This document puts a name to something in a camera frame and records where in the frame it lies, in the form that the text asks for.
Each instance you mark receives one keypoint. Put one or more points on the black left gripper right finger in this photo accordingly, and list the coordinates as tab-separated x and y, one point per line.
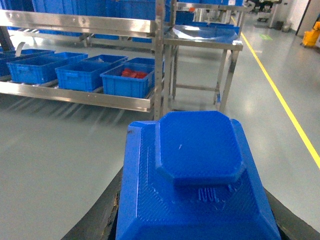
290	226

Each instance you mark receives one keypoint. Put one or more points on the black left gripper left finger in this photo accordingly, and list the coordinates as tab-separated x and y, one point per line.
100	222

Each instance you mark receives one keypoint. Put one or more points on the blue plastic block part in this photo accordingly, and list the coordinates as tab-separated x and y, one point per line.
191	176

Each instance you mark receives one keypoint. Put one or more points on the blue bin with red bags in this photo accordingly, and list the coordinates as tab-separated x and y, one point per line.
114	84

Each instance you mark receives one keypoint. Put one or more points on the steel roller shelf rack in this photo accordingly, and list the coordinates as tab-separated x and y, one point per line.
141	28

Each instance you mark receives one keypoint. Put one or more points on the red bubble wrap bags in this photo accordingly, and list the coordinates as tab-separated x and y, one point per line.
129	73

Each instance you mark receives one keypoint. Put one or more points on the yellow mop bucket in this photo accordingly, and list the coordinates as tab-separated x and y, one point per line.
310	37

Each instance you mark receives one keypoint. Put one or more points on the stainless steel table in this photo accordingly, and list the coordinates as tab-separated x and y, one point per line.
199	63

